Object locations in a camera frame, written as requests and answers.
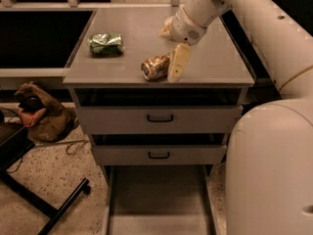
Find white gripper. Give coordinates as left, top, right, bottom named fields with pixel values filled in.
left=157, top=8, right=206, bottom=82

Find crushed orange soda can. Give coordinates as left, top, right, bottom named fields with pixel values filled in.
left=141, top=55, right=170, bottom=81

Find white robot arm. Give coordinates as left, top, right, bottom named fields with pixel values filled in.
left=165, top=0, right=313, bottom=235

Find crushed green soda can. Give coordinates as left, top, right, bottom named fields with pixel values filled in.
left=88, top=32, right=124, bottom=56

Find top grey drawer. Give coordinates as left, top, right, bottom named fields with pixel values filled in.
left=76, top=107, right=243, bottom=134

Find grey drawer cabinet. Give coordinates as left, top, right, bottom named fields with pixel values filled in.
left=63, top=6, right=255, bottom=178

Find middle grey drawer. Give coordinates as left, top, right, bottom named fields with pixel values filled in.
left=92, top=145, right=227, bottom=165

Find bottom grey open drawer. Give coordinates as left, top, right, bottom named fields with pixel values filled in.
left=102, top=165, right=215, bottom=235

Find brown bag on floor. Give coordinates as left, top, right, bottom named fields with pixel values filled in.
left=15, top=82, right=75, bottom=142

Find black headphones on bag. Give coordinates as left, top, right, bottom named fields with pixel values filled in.
left=19, top=97, right=44, bottom=112

